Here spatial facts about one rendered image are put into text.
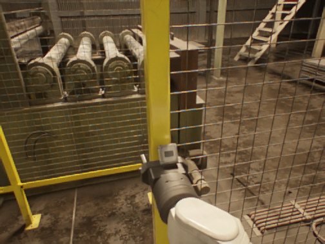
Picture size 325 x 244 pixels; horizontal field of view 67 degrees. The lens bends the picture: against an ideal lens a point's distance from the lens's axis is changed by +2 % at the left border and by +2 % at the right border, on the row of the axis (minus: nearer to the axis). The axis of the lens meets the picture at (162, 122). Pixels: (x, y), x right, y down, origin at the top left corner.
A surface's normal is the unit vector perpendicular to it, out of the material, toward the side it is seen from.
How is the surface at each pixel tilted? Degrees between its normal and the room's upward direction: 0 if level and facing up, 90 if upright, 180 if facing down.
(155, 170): 0
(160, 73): 90
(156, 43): 90
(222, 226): 6
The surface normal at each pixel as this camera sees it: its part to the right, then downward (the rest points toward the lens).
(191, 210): 0.07, -0.90
